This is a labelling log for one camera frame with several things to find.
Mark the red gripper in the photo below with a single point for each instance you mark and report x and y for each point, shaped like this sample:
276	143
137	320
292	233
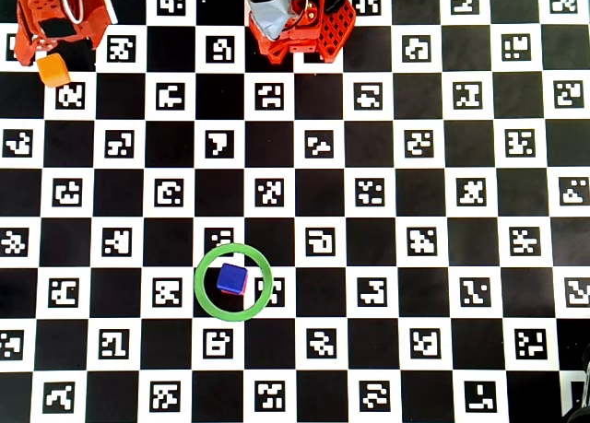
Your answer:
55	29

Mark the orange cube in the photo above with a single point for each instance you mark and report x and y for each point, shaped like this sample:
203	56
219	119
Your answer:
54	72

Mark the blue cube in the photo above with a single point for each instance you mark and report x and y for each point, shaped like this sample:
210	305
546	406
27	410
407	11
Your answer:
232	277

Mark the red robot arm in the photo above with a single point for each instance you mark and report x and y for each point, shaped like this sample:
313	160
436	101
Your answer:
299	36

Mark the black white marker checkerboard mat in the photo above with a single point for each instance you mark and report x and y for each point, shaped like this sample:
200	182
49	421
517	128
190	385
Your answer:
64	252

